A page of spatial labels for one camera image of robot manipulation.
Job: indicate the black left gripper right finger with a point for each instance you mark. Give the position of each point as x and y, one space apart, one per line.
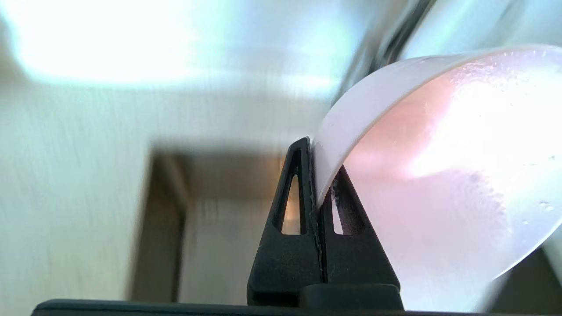
358 267

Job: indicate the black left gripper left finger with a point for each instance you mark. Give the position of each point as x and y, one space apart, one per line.
285 272

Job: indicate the pink plastic bowl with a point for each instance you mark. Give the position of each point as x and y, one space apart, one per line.
439 175

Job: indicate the stainless steel sink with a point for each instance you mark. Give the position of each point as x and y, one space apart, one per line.
219 184

